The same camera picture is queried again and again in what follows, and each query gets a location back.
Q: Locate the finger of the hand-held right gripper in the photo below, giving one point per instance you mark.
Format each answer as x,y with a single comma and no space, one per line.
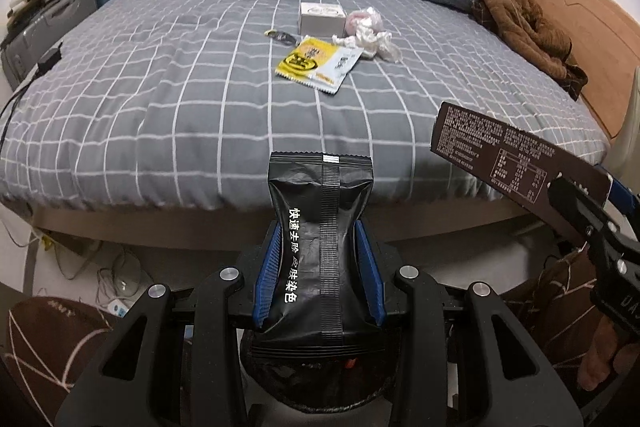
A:
625,199
575,202

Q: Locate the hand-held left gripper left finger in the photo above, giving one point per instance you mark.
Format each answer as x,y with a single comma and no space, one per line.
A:
265,277

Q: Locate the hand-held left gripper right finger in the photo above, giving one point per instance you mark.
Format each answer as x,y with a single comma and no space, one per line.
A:
372,277

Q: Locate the black sachet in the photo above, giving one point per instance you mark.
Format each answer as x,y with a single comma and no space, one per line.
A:
320,217

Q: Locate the brown cookie box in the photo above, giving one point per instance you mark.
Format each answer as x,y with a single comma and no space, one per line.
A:
500,147

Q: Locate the black mesh trash bin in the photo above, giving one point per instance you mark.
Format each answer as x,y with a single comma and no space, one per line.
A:
320,382

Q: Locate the yellow snack packet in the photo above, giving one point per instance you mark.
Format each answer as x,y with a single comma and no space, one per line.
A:
305,62

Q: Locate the clear plastic wrapper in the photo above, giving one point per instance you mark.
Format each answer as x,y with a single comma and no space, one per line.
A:
362,42

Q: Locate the small dark wrapper scrap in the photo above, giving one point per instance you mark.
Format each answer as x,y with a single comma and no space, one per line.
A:
282,37

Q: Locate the clear bag with pink contents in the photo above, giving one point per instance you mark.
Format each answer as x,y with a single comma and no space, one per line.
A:
362,21

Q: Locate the small white box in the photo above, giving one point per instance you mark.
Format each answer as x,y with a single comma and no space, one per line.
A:
320,24

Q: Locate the person's right leg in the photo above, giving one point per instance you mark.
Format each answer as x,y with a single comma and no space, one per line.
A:
565,297

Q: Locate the person's leg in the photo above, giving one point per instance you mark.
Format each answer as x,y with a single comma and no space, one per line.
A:
565,297
50,347

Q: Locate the white power strip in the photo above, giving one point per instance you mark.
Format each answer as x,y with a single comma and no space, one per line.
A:
119,305

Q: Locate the wooden headboard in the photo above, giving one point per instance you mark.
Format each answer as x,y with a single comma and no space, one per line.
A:
590,32

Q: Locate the brown fleece jacket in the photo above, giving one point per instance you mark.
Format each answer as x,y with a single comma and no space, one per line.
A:
520,17

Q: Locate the bed with grey checked sheet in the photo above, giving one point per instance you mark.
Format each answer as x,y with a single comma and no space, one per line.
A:
150,107

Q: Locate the person's left leg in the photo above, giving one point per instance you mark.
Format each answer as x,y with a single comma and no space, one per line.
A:
50,347

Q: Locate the black charger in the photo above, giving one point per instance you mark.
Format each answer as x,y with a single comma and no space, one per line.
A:
50,59

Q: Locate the grey suitcase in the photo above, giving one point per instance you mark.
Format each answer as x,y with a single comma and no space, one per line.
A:
60,14

